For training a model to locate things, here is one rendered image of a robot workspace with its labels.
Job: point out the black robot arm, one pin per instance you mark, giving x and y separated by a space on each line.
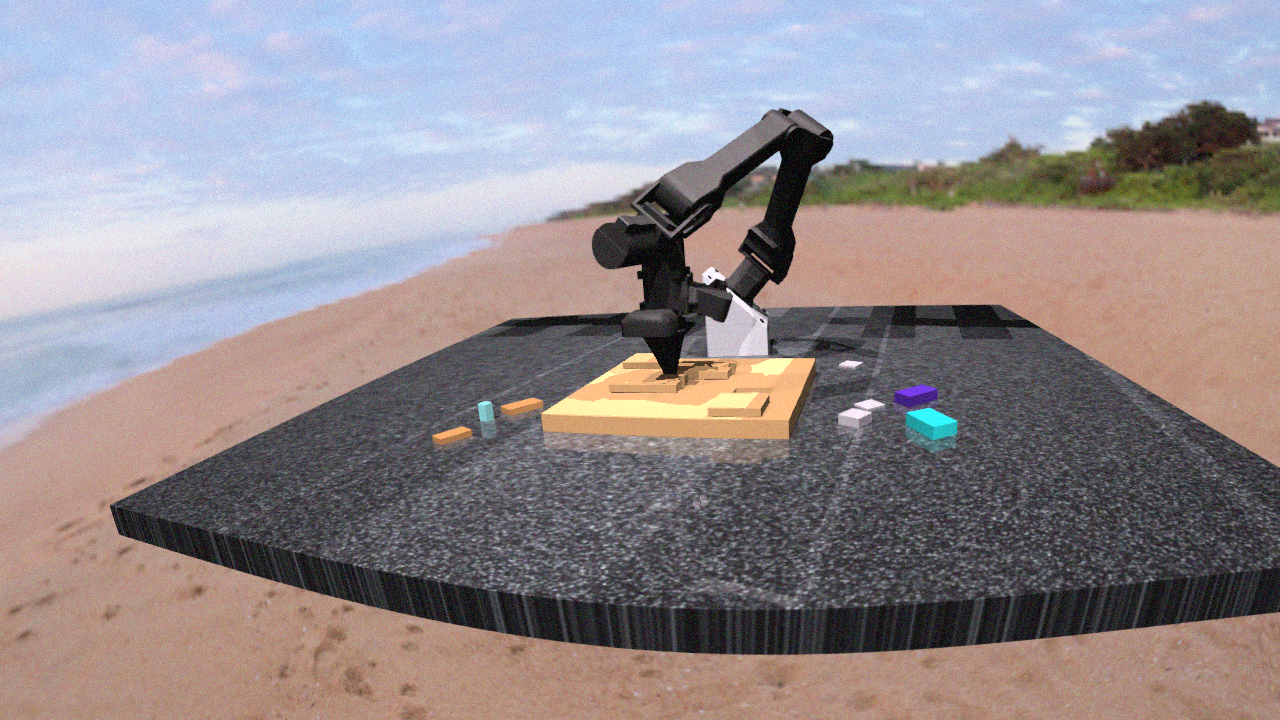
691 193

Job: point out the purple rectangular block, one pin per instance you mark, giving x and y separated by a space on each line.
916 395

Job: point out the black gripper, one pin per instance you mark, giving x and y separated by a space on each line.
658 320

